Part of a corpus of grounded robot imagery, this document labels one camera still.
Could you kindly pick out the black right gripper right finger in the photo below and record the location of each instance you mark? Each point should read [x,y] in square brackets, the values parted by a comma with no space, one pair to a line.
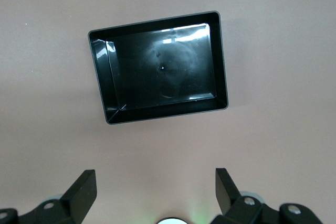
[228,197]

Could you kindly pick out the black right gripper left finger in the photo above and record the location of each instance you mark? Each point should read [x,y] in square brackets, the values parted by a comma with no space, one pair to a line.
[76,197]

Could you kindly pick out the black plastic box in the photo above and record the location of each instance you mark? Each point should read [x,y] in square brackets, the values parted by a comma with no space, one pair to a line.
[157,77]

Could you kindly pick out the brown table mat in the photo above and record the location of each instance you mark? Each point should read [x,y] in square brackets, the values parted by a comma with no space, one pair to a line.
[52,77]

